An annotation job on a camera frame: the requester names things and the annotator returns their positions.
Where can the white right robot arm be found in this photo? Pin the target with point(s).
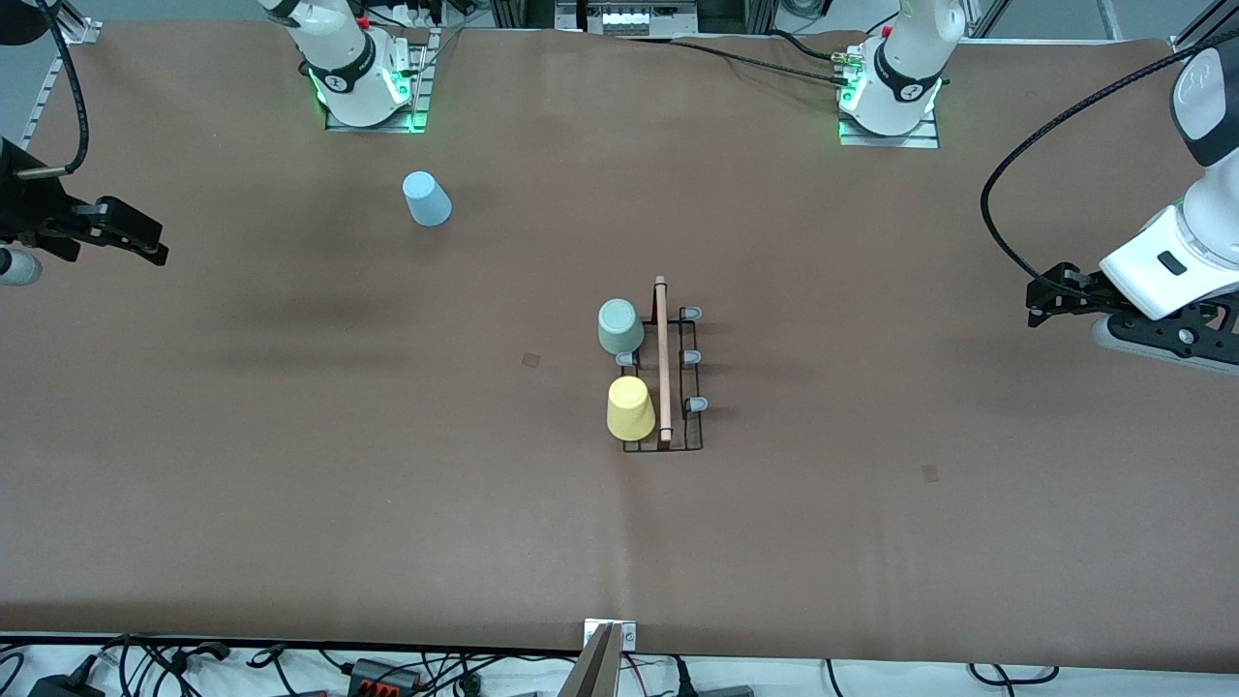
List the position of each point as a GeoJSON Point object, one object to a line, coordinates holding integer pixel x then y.
{"type": "Point", "coordinates": [339, 58]}

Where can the yellow plastic cup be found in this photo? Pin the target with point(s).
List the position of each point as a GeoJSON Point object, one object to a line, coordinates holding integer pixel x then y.
{"type": "Point", "coordinates": [629, 409]}

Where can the pale green plastic cup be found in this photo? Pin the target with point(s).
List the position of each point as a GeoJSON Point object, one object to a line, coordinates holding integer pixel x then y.
{"type": "Point", "coordinates": [619, 327]}

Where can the aluminium left arm base plate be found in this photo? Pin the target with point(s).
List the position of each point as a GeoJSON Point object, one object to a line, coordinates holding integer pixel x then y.
{"type": "Point", "coordinates": [891, 141]}

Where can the aluminium frame bar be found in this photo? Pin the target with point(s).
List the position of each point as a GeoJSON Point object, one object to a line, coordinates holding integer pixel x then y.
{"type": "Point", "coordinates": [85, 29]}

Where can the light blue plastic cup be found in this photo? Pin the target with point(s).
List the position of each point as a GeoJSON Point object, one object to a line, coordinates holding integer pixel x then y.
{"type": "Point", "coordinates": [426, 198]}

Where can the black power plug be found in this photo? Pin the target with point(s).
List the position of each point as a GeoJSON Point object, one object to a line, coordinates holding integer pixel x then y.
{"type": "Point", "coordinates": [63, 687]}

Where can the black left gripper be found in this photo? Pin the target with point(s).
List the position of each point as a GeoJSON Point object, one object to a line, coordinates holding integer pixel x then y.
{"type": "Point", "coordinates": [1086, 287]}

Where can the grey camera post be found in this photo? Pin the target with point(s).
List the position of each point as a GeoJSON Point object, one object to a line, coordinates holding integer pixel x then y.
{"type": "Point", "coordinates": [592, 673]}

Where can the aluminium right arm base plate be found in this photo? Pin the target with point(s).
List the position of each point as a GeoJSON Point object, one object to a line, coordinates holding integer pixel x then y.
{"type": "Point", "coordinates": [418, 87]}

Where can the white power strip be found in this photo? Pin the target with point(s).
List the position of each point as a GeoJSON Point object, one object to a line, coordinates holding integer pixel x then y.
{"type": "Point", "coordinates": [624, 19]}

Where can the small metal bracket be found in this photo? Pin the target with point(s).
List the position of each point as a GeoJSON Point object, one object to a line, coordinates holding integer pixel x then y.
{"type": "Point", "coordinates": [629, 634]}

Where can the perforated aluminium edge rail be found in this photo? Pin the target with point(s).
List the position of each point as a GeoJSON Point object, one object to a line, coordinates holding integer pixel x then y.
{"type": "Point", "coordinates": [44, 97]}

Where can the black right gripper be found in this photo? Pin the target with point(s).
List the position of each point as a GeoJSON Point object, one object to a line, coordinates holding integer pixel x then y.
{"type": "Point", "coordinates": [29, 205]}

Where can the black adapter with orange clips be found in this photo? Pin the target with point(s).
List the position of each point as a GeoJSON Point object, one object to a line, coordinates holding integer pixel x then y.
{"type": "Point", "coordinates": [382, 673]}

